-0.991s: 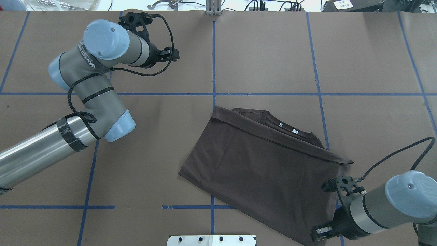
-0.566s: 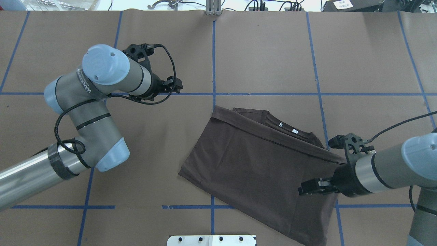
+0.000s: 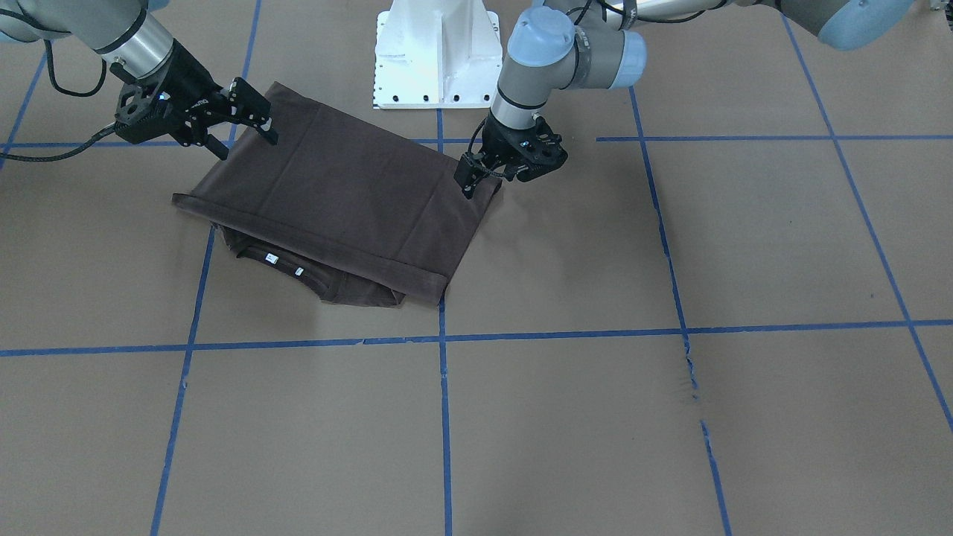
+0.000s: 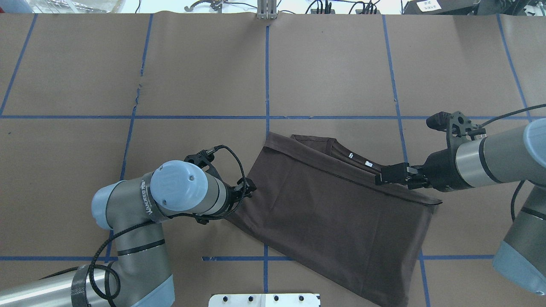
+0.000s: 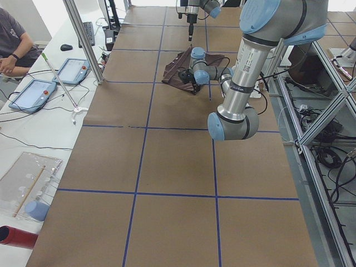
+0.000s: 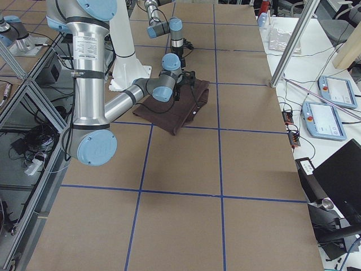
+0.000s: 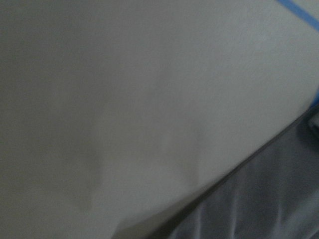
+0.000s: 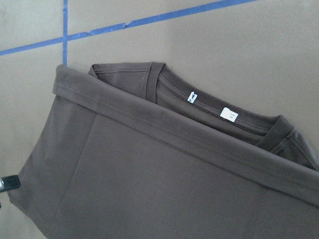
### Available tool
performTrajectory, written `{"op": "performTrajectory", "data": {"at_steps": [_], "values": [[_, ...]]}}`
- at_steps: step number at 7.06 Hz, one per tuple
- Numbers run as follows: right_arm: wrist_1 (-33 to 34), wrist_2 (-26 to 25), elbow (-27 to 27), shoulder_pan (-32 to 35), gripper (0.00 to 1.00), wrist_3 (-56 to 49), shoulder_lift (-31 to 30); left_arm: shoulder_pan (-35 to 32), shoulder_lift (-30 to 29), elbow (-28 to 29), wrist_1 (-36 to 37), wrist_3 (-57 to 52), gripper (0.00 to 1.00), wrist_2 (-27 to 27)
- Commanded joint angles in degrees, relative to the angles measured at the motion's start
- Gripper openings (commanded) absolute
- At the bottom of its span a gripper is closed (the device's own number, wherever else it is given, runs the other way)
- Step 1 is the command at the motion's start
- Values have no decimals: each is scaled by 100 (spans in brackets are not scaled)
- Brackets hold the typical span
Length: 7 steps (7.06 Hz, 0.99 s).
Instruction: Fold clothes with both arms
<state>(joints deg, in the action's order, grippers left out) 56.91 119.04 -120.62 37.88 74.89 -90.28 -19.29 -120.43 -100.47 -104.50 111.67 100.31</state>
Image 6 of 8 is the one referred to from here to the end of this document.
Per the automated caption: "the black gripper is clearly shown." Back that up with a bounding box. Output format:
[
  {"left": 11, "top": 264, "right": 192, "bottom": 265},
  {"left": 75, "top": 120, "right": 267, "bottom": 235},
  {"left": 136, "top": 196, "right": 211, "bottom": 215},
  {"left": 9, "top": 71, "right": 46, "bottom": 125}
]
[
  {"left": 180, "top": 71, "right": 196, "bottom": 86},
  {"left": 171, "top": 46, "right": 186, "bottom": 70}
]

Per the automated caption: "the dark brown t-shirt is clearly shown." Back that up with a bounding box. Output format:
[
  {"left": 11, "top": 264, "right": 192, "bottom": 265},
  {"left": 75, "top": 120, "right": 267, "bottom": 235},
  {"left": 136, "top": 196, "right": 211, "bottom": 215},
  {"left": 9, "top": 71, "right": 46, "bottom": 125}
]
[{"left": 133, "top": 79, "right": 209, "bottom": 136}]

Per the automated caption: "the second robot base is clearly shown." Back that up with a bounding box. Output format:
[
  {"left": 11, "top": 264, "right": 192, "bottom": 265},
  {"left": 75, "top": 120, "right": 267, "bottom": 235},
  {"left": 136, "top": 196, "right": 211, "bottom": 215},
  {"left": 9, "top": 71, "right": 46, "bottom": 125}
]
[{"left": 1, "top": 14, "right": 41, "bottom": 57}]

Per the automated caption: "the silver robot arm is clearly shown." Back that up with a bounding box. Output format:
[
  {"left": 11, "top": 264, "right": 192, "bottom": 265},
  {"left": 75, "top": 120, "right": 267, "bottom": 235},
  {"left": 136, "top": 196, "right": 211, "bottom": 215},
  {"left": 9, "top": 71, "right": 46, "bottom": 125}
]
[
  {"left": 144, "top": 0, "right": 186, "bottom": 71},
  {"left": 46, "top": 1, "right": 185, "bottom": 166}
]

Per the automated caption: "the blue white bottle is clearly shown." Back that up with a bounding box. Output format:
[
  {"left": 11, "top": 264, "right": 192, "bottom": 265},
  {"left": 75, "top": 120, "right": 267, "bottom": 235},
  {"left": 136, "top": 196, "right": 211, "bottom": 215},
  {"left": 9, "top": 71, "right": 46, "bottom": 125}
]
[{"left": 257, "top": 12, "right": 268, "bottom": 28}]

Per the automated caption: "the silver foil bag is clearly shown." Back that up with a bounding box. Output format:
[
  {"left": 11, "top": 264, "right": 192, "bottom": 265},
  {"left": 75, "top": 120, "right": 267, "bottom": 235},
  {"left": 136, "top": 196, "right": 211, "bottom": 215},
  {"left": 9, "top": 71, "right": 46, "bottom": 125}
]
[{"left": 268, "top": 28, "right": 292, "bottom": 52}]

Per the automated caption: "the orange terminal board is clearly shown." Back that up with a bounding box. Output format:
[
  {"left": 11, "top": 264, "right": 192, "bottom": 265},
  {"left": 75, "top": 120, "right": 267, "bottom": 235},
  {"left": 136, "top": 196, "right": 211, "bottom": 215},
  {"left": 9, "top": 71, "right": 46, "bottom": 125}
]
[{"left": 282, "top": 110, "right": 294, "bottom": 125}]

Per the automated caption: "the lower teach pendant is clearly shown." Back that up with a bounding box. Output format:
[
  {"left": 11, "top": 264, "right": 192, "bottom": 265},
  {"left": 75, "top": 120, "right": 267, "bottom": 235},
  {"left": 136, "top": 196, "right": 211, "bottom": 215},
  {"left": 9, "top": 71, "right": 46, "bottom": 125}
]
[{"left": 302, "top": 102, "right": 347, "bottom": 141}]

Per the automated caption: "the teach pendant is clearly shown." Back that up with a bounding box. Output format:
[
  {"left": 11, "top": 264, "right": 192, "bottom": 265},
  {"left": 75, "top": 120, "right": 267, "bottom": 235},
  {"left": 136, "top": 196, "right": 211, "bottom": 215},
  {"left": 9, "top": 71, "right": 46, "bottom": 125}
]
[
  {"left": 318, "top": 76, "right": 358, "bottom": 109},
  {"left": 302, "top": 102, "right": 347, "bottom": 141}
]

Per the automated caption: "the upper teach pendant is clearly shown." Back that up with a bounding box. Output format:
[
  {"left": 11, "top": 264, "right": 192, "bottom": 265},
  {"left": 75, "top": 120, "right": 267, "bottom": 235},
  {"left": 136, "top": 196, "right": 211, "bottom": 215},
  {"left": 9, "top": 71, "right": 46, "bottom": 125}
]
[{"left": 318, "top": 76, "right": 358, "bottom": 109}]

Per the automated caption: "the wooden beam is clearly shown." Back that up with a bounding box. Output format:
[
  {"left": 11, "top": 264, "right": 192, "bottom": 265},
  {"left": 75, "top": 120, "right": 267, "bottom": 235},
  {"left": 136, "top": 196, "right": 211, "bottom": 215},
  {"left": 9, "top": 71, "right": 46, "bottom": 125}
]
[{"left": 333, "top": 0, "right": 361, "bottom": 70}]

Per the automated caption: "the black labelled box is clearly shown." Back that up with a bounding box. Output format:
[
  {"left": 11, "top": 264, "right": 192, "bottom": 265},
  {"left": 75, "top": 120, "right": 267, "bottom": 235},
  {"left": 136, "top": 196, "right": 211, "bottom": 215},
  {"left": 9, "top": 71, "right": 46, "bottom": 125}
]
[{"left": 295, "top": 158, "right": 319, "bottom": 202}]

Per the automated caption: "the white power strip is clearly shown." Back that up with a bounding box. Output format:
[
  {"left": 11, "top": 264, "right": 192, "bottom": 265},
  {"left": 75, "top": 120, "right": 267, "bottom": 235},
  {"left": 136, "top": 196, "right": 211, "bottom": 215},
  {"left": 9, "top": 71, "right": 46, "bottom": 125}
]
[{"left": 24, "top": 158, "right": 43, "bottom": 176}]

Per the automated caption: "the black monitor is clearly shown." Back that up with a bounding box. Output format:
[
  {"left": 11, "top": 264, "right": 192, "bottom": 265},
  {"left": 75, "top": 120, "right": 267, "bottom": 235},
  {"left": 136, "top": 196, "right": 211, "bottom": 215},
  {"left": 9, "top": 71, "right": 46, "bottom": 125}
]
[{"left": 314, "top": 139, "right": 360, "bottom": 224}]

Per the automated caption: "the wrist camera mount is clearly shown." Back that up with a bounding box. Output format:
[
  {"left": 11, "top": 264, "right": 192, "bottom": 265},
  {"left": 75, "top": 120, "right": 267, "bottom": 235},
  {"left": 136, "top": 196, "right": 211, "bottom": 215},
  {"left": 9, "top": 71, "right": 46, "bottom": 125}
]
[
  {"left": 183, "top": 38, "right": 194, "bottom": 50},
  {"left": 174, "top": 84, "right": 181, "bottom": 101}
]

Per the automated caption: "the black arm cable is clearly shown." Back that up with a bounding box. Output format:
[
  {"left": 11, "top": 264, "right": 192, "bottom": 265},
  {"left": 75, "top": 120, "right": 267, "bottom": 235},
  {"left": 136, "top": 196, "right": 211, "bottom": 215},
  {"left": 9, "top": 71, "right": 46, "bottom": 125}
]
[{"left": 63, "top": 84, "right": 201, "bottom": 161}]

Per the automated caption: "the aluminium frame post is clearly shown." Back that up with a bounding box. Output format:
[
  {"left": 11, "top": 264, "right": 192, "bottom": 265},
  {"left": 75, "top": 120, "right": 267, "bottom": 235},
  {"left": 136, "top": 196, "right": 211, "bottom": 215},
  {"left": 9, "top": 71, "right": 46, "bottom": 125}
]
[{"left": 270, "top": 0, "right": 320, "bottom": 88}]

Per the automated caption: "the aluminium frame rack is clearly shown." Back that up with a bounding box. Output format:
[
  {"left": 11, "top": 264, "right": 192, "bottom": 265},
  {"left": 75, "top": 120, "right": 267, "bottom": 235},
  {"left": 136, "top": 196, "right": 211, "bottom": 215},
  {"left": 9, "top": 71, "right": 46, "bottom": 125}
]
[{"left": 1, "top": 32, "right": 73, "bottom": 270}]

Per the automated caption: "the black camera stand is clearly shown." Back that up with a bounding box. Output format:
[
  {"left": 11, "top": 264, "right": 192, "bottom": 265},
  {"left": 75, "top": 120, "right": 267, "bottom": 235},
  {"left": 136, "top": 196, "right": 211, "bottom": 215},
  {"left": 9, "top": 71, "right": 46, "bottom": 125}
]
[{"left": 308, "top": 204, "right": 360, "bottom": 260}]

